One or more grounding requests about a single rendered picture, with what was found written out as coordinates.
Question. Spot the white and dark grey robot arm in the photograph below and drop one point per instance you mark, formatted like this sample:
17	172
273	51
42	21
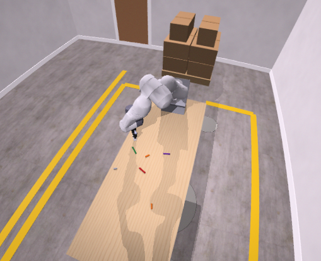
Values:
161	92

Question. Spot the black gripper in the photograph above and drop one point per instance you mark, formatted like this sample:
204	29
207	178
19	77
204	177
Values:
134	134

